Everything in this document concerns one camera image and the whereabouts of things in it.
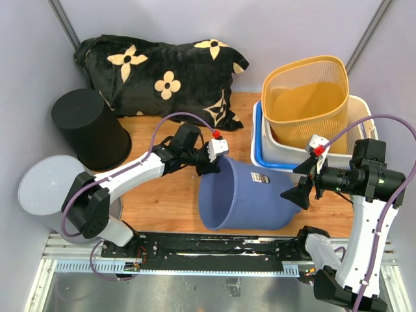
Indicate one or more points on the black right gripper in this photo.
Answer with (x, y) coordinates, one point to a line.
(300, 194)

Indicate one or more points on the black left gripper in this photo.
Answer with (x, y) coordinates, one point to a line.
(208, 166)

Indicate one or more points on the blue bucket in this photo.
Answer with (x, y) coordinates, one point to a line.
(245, 196)

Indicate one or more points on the yellow slatted basket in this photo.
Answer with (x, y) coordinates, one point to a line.
(306, 97)

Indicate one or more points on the black large bucket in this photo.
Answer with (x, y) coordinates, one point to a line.
(91, 129)

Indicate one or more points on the grey bucket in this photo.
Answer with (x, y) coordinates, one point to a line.
(47, 184)

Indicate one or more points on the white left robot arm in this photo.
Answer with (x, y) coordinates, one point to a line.
(87, 204)

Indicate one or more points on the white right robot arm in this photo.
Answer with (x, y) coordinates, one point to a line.
(353, 281)

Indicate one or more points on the blue rimmed white tub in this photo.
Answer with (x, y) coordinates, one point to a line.
(261, 145)

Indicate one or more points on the beige perforated basket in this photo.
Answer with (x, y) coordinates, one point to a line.
(357, 109)

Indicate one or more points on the black floral pillow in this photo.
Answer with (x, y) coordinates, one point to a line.
(188, 82)

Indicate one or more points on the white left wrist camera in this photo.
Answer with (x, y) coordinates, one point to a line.
(217, 146)

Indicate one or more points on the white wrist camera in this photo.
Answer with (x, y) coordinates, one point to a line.
(217, 146)
(317, 150)

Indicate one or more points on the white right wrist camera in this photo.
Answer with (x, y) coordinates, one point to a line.
(317, 150)

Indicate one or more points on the black mounting rail plate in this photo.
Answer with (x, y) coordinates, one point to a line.
(208, 252)

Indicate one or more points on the right aluminium frame rail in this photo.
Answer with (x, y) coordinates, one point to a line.
(376, 20)

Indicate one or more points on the aluminium frame rail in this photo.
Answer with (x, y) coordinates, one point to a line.
(65, 23)
(376, 20)

